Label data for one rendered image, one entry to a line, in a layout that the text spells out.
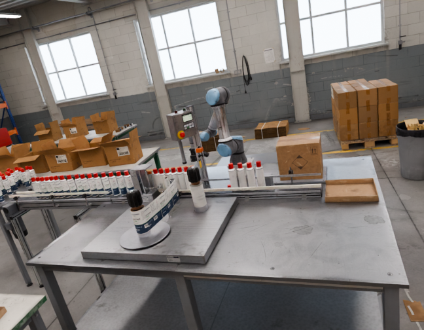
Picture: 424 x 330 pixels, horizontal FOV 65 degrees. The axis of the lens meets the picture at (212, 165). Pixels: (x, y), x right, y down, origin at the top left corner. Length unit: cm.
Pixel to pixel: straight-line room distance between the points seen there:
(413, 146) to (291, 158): 216
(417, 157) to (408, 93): 371
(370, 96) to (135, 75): 542
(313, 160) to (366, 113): 319
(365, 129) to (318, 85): 237
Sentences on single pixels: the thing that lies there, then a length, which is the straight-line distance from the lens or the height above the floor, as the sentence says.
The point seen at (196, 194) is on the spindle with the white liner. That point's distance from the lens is 213.
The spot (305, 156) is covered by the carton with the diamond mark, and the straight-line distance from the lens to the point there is 244.
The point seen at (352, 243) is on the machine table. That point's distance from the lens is 182.
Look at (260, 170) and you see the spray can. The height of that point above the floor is 103.
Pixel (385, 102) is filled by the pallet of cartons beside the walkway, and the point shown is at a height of 66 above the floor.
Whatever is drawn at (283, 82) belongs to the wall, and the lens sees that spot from 769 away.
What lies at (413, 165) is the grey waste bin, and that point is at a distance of 445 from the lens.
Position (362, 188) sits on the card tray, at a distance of 235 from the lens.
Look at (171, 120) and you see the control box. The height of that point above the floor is 144.
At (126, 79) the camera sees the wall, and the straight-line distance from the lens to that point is 874.
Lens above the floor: 184
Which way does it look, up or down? 18 degrees down
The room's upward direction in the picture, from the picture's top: 12 degrees counter-clockwise
